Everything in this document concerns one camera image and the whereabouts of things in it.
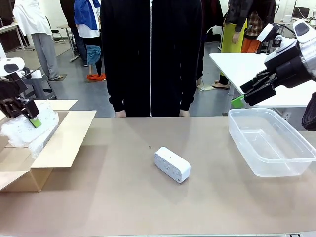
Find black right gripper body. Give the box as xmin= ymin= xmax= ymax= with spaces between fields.
xmin=264 ymin=41 xmax=309 ymax=88

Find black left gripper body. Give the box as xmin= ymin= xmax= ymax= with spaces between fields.
xmin=0 ymin=76 xmax=28 ymax=102

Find long bubble-wrapped clock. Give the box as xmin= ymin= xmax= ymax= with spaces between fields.
xmin=0 ymin=100 xmax=60 ymax=149

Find white unwrapped clock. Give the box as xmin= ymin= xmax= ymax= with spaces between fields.
xmin=154 ymin=146 xmax=191 ymax=184

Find gray stand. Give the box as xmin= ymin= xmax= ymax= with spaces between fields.
xmin=23 ymin=74 xmax=59 ymax=100

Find white side table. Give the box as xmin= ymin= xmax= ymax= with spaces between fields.
xmin=209 ymin=52 xmax=316 ymax=109

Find clear plastic container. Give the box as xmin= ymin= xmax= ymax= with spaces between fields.
xmin=227 ymin=108 xmax=316 ymax=177

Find brown cardboard box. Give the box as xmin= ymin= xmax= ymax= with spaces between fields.
xmin=0 ymin=99 xmax=97 ymax=193

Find person in yellow apron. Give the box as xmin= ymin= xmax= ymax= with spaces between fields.
xmin=212 ymin=0 xmax=247 ymax=91

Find person in plaid orange clothes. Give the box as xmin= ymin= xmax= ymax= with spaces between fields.
xmin=241 ymin=0 xmax=276 ymax=54

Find wooden background desk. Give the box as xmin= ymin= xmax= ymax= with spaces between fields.
xmin=0 ymin=21 xmax=35 ymax=52

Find person in white shirt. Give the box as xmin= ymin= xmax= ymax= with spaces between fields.
xmin=12 ymin=0 xmax=64 ymax=81

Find black metal chair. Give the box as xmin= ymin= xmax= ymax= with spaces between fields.
xmin=45 ymin=16 xmax=67 ymax=45

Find orange shoes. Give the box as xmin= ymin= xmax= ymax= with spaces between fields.
xmin=86 ymin=73 xmax=107 ymax=81

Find person in blue white top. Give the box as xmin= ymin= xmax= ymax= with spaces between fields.
xmin=74 ymin=0 xmax=107 ymax=77

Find person in black jacket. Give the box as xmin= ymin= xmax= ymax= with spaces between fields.
xmin=100 ymin=0 xmax=203 ymax=118

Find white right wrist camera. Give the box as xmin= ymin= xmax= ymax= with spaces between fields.
xmin=256 ymin=23 xmax=284 ymax=47

